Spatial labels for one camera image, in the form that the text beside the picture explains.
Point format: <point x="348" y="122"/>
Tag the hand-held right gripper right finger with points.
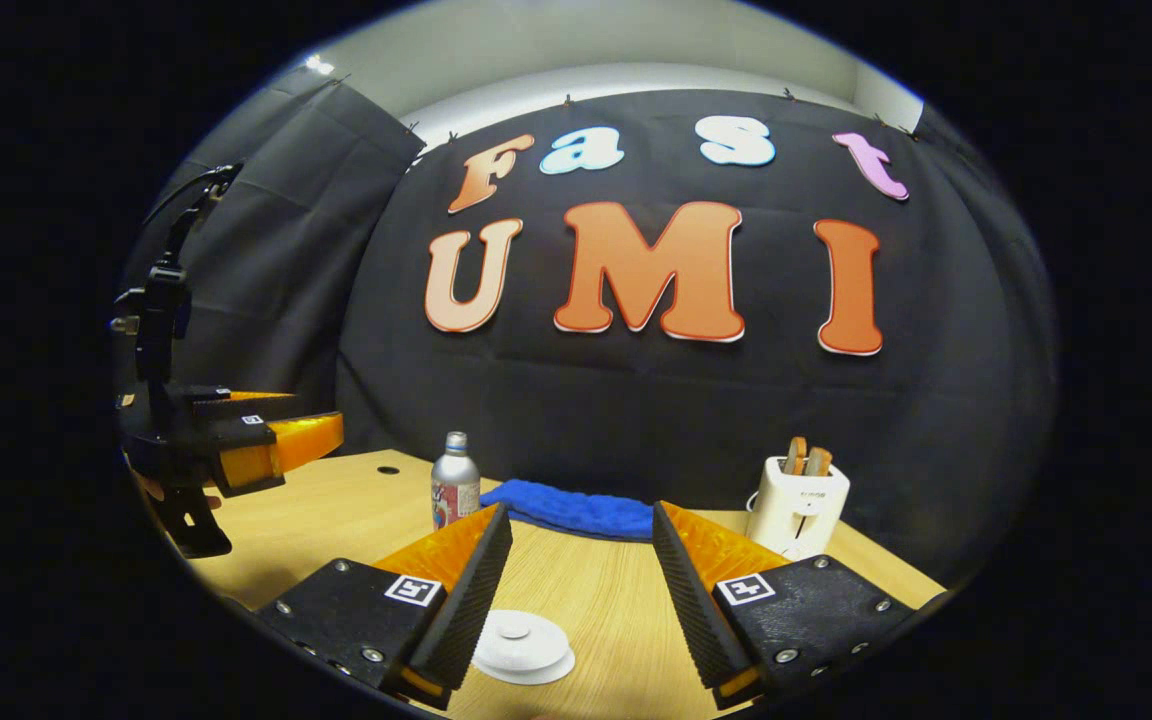
<point x="696" y="610"/>

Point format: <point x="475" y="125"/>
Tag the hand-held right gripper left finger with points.
<point x="466" y="610"/>

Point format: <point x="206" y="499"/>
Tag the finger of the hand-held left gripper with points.
<point x="256" y="405"/>
<point x="231" y="430"/>

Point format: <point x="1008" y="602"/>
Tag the silver water bottle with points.
<point x="456" y="475"/>

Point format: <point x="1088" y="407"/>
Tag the white toaster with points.
<point x="796" y="510"/>

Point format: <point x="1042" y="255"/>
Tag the blue towel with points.
<point x="576" y="510"/>

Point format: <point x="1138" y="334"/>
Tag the toasted bread slice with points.
<point x="795" y="455"/>
<point x="820" y="462"/>

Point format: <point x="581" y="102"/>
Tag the black backdrop cloth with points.
<point x="636" y="400"/>

